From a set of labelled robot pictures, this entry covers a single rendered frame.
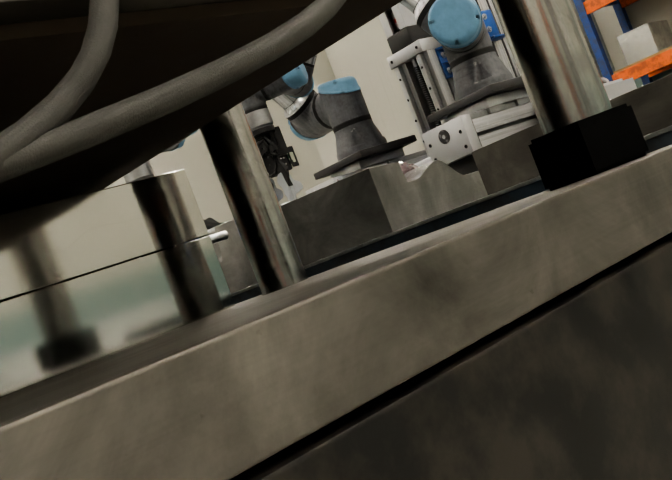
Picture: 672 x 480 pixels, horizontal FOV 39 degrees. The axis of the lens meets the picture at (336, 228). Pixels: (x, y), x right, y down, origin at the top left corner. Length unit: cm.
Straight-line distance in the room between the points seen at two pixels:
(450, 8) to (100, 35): 180
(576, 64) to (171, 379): 50
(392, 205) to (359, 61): 769
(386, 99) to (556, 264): 846
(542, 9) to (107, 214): 53
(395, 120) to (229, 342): 862
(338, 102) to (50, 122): 230
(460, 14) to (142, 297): 133
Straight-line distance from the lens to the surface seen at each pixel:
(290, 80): 231
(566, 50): 81
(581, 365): 62
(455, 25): 222
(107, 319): 105
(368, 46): 913
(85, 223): 107
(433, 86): 257
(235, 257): 185
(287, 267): 106
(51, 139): 41
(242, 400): 43
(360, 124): 269
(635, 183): 73
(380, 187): 154
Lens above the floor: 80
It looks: 1 degrees up
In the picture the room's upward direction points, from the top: 21 degrees counter-clockwise
